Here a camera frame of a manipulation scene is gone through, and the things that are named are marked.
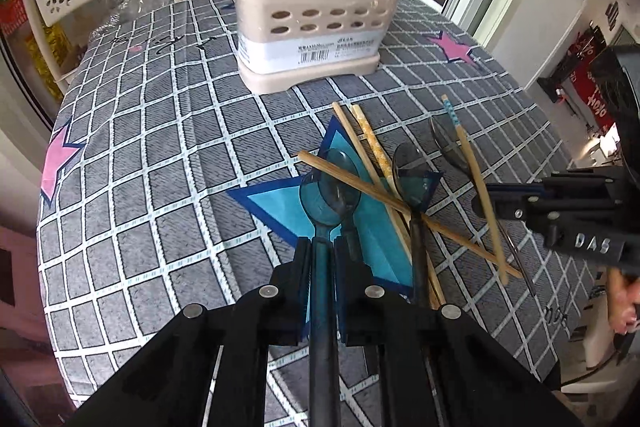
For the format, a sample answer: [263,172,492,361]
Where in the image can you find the yellow dotted wooden chopstick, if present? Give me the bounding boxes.
[350,104,443,308]

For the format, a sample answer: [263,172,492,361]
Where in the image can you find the person's right hand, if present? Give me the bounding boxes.
[607,267,640,336]

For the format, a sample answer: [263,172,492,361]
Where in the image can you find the grey checked star tablecloth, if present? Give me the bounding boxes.
[36,0,601,427]

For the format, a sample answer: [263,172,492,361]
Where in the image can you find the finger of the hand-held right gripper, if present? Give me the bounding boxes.
[482,182,547,200]
[472,198,533,221]

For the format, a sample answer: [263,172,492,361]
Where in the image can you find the red hanging sign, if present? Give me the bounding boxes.
[570,32,619,134]

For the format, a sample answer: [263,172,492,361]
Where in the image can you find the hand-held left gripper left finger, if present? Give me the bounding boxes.
[65,236,314,427]

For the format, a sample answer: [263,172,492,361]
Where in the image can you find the grey translucent plastic spoon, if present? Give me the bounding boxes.
[429,114,537,297]

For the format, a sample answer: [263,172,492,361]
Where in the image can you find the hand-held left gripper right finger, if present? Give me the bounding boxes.
[334,233,583,427]

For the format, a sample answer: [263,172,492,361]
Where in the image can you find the blue translucent plastic spoon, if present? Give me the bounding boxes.
[391,142,435,308]
[299,148,362,427]

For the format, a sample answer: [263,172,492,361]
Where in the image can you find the plain wooden chopstick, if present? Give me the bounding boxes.
[332,102,441,308]
[298,150,524,279]

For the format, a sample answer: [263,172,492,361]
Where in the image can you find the blue patterned wooden chopstick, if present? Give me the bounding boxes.
[441,94,510,286]

